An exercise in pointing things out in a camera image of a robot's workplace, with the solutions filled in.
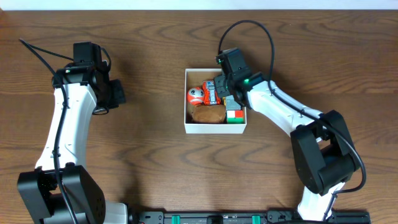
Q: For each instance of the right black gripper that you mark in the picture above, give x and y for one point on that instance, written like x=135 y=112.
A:
x=221 y=86

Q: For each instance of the white cardboard box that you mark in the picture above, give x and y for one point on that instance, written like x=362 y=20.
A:
x=193 y=78

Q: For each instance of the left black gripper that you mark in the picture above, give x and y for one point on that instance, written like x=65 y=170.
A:
x=116 y=93

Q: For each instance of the colourful puzzle cube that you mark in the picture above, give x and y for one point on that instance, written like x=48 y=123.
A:
x=234 y=116

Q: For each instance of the brown plush toy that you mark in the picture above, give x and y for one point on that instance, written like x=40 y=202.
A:
x=209 y=114

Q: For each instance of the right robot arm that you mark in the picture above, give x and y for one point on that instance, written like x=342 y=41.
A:
x=324 y=153

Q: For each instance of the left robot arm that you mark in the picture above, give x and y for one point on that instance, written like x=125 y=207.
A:
x=59 y=189

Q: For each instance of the yellow grey toy car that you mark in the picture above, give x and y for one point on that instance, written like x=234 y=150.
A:
x=231 y=104

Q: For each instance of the black mounting rail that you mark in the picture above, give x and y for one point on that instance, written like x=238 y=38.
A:
x=269 y=217

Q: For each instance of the orange toy ball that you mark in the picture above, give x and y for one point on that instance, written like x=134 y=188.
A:
x=195 y=96

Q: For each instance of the red toy fire truck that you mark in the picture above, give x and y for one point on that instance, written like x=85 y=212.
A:
x=211 y=96

